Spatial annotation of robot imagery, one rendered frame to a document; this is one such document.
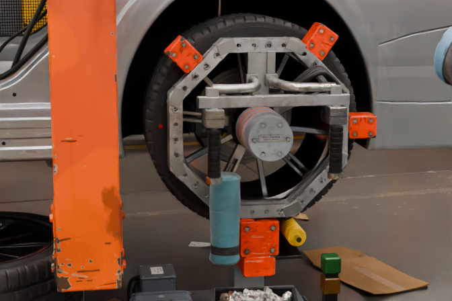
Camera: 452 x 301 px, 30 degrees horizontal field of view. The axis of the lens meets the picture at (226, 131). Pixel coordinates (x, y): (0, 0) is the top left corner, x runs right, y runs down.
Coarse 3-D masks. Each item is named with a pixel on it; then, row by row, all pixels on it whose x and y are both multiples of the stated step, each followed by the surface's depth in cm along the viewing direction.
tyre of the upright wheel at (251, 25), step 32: (192, 32) 259; (224, 32) 250; (256, 32) 252; (288, 32) 254; (160, 64) 259; (160, 96) 251; (352, 96) 261; (160, 128) 252; (160, 160) 254; (192, 192) 258; (320, 192) 265
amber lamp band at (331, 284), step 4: (320, 276) 199; (324, 276) 197; (320, 280) 199; (324, 280) 196; (328, 280) 196; (332, 280) 196; (336, 280) 196; (320, 284) 199; (324, 284) 196; (328, 284) 196; (332, 284) 196; (336, 284) 196; (320, 288) 199; (324, 288) 196; (328, 288) 196; (332, 288) 196; (336, 288) 197; (324, 292) 196; (328, 292) 196; (332, 292) 197; (336, 292) 197
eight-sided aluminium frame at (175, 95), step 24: (216, 48) 242; (240, 48) 244; (264, 48) 245; (288, 48) 246; (192, 72) 243; (168, 96) 244; (168, 120) 248; (168, 144) 250; (312, 192) 256; (240, 216) 253; (264, 216) 254; (288, 216) 255
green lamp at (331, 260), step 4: (324, 256) 196; (328, 256) 196; (332, 256) 196; (336, 256) 196; (324, 260) 195; (328, 260) 195; (332, 260) 195; (336, 260) 195; (340, 260) 195; (324, 264) 195; (328, 264) 195; (332, 264) 195; (336, 264) 195; (340, 264) 196; (324, 268) 196; (328, 268) 195; (332, 268) 195; (336, 268) 196; (340, 268) 196; (324, 272) 196; (328, 272) 195; (332, 272) 196; (336, 272) 196
